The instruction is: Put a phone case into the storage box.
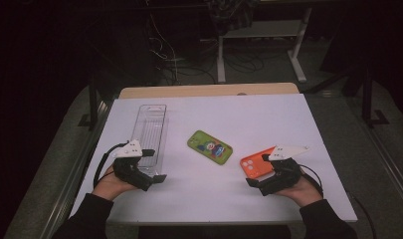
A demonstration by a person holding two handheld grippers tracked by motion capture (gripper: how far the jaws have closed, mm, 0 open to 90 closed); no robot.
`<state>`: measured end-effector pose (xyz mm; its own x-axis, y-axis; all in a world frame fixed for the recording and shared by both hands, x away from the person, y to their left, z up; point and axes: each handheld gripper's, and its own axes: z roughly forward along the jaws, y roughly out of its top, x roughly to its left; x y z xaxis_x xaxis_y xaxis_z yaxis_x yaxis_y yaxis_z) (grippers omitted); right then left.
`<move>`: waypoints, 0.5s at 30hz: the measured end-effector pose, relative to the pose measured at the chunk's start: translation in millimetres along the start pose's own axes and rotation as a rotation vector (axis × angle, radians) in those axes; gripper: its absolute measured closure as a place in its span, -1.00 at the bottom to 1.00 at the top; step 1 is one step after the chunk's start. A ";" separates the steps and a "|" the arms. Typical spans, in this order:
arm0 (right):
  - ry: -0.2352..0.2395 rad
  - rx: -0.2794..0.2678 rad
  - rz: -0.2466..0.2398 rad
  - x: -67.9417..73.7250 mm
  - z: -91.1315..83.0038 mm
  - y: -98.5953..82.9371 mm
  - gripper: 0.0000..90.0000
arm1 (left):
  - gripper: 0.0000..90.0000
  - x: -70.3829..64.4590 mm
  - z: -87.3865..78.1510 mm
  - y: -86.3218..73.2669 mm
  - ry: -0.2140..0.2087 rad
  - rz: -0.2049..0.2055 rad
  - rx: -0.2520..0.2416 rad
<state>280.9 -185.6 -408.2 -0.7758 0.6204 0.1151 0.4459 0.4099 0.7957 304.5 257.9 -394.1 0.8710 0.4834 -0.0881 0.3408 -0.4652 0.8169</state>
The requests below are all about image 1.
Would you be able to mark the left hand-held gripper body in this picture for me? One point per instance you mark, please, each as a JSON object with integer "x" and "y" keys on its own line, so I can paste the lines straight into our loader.
{"x": 131, "y": 171}

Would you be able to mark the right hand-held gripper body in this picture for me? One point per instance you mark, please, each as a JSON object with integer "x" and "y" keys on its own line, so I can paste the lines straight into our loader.
{"x": 285, "y": 176}

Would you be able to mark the orange phone case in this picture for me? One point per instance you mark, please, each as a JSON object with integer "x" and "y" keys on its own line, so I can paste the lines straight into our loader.
{"x": 253, "y": 164}

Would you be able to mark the green cartoon phone case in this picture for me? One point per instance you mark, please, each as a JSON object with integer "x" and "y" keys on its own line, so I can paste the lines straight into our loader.
{"x": 209, "y": 147}

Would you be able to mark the person's right hand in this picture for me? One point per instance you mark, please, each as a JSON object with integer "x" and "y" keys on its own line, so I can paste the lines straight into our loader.
{"x": 303, "y": 194}

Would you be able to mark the person's left hand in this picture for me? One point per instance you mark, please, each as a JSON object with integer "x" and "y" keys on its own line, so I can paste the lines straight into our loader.
{"x": 106, "y": 186}

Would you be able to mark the clear plastic tray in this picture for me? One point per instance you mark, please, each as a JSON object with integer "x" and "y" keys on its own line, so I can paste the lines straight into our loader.
{"x": 151, "y": 129}

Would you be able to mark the white table cover sheet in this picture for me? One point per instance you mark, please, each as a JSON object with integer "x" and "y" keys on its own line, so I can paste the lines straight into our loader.
{"x": 222, "y": 113}

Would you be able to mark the black metal stand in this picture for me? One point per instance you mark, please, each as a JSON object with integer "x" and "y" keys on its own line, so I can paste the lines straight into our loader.
{"x": 93, "y": 103}
{"x": 367, "y": 99}

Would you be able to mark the dark cloth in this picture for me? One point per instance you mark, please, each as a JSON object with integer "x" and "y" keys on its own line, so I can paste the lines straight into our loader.
{"x": 232, "y": 15}

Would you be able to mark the metal rail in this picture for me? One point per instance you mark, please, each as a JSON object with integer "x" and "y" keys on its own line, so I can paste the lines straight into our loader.
{"x": 73, "y": 179}
{"x": 388, "y": 159}

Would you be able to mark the white desk frame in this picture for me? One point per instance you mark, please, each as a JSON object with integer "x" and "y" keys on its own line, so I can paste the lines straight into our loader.
{"x": 260, "y": 30}

